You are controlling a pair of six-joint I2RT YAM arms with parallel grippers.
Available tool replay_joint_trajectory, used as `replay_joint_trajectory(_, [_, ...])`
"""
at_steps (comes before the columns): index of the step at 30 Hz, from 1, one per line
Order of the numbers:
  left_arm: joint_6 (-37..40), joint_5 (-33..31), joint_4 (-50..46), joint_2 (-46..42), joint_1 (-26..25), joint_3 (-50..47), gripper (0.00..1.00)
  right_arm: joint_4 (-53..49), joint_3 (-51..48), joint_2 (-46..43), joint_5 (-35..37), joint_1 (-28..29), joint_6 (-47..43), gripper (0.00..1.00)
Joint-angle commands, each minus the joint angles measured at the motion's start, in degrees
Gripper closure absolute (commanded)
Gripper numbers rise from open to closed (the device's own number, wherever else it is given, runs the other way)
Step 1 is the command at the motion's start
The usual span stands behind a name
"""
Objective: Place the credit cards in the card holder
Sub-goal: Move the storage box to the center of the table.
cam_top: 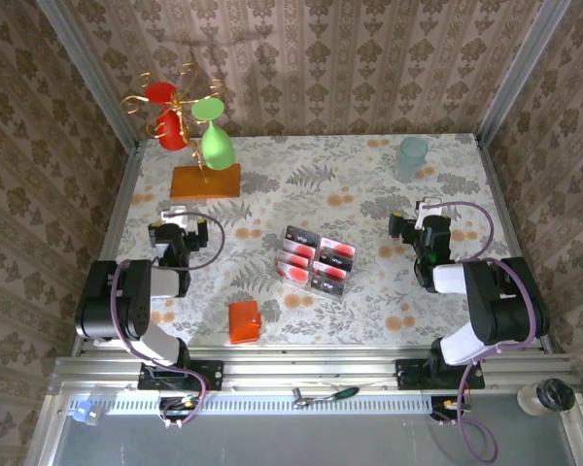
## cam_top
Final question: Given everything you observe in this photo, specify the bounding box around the black and red credit card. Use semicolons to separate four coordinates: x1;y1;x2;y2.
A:
318;236;358;259
310;277;346;297
312;264;350;283
315;250;355;272

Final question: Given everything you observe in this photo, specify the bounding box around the orange card holder wallet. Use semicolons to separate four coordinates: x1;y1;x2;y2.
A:
227;300;262;346

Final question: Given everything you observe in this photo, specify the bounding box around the black VIP credit card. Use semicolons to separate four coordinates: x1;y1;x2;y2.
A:
284;226;321;247

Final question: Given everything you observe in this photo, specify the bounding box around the teal plastic cup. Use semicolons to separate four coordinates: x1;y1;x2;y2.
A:
394;136;429;184

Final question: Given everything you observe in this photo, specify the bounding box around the green wine glass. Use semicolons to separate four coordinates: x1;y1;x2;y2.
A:
190;96;237;171

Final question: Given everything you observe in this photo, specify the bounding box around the red wine glass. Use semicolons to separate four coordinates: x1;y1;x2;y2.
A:
144;81;189;152

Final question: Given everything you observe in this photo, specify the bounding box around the black connector yellow plug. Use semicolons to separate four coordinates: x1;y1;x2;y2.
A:
157;395;201;421
429;395;468;421

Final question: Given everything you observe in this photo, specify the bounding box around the blue white connector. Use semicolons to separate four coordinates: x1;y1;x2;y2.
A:
70;398;103;427

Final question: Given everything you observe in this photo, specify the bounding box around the clear jar black lid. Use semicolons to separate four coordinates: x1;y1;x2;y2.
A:
516;378;577;417

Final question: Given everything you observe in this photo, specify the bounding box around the grey metal panel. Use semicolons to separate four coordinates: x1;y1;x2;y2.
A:
26;412;583;466

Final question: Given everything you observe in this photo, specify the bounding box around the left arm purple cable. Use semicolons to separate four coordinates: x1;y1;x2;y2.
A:
109;211;226;429

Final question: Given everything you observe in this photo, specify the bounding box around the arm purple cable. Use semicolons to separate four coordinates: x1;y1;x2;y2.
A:
434;201;540;462
109;211;226;429

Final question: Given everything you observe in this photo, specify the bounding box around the aluminium table side rail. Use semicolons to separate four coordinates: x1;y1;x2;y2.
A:
71;140;143;356
473;133;556;354

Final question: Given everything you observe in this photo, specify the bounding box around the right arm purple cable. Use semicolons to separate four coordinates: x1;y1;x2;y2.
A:
434;201;540;462

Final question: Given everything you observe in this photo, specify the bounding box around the gold wire rack wooden base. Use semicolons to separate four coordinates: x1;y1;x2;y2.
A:
120;61;243;200

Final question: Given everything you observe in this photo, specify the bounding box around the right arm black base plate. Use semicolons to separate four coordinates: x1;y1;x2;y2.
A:
394;357;486;391

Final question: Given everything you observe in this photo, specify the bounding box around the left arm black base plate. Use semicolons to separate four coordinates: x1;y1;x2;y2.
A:
138;359;224;392

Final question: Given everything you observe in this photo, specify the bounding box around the aluminium corner post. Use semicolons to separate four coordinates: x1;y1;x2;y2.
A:
475;0;572;147
36;0;142;147

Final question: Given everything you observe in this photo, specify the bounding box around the aluminium frame rail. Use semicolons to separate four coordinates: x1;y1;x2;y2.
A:
48;352;583;395

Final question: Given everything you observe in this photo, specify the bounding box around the ratchet wrench green handle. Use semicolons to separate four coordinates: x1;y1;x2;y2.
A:
291;385;361;410

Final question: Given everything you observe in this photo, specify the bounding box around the slotted grey cable duct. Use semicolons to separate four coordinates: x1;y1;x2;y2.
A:
111;391;436;415

